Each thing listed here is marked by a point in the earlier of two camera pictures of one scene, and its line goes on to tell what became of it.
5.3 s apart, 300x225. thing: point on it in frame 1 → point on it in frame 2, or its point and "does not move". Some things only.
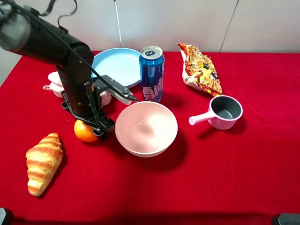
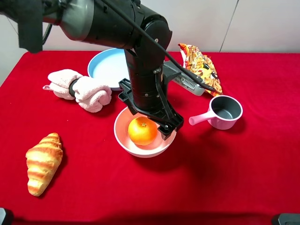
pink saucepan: (223, 113) does not move
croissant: (42, 160) does not move
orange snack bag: (199, 71) does not move
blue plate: (121, 65) does not move
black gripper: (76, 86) → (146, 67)
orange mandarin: (84, 131) → (142, 131)
